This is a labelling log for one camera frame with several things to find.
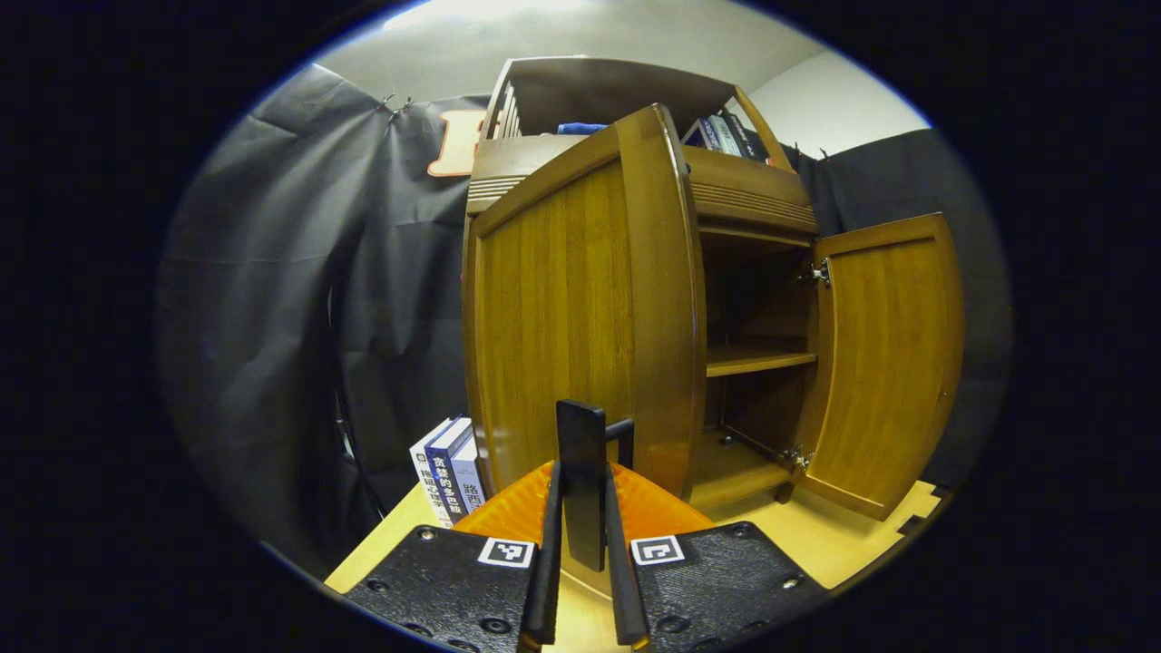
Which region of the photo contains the wooden cabinet drawer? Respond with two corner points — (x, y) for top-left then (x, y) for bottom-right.
(467, 134), (819, 237)

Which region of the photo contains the wooden shoe cabinet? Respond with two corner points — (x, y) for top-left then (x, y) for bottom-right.
(463, 56), (822, 509)

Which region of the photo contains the light blue cover book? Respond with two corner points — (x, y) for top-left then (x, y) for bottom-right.
(451, 434), (491, 513)

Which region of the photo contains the wooden cabinet door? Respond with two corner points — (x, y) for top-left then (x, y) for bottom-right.
(791, 213), (965, 522)
(463, 102), (708, 500)

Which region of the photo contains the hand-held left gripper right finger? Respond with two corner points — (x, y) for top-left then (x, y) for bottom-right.
(603, 463), (831, 653)

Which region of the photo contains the ceiling light panel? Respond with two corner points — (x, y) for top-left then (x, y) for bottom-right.
(381, 0), (563, 28)

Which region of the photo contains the black upright book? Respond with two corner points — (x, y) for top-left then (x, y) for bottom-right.
(726, 111), (772, 164)

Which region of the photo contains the wooden inner shelf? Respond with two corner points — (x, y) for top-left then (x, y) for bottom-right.
(706, 347), (819, 379)

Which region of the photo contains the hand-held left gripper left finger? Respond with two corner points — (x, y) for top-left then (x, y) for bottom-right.
(343, 460), (563, 653)

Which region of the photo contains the grey upright book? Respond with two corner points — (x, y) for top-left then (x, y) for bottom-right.
(707, 114), (745, 157)

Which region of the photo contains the black backdrop cloth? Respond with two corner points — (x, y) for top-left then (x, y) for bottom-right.
(154, 63), (1012, 581)

